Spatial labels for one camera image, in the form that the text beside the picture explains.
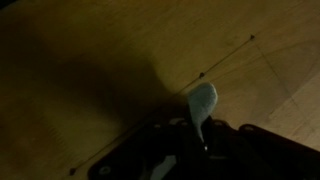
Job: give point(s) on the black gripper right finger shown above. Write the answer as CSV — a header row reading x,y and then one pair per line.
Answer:
x,y
253,153

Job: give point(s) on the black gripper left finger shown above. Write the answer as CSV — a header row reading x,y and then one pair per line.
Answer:
x,y
166,143

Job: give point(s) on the white terry cloth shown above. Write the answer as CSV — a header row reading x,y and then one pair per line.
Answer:
x,y
201,100

